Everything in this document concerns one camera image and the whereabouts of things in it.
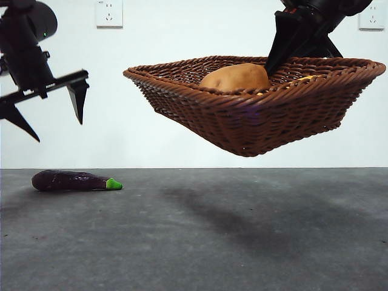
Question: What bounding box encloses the brown potato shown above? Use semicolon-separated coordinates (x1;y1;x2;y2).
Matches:
198;62;270;92

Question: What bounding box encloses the purple eggplant with green stem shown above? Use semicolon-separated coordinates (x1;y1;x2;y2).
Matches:
32;169;124;192

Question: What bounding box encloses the brown woven wicker basket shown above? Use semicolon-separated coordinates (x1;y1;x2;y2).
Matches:
122;55;387;158

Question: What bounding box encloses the white wall socket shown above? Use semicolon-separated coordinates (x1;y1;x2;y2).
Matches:
358;4;386;31
96;0;124;30

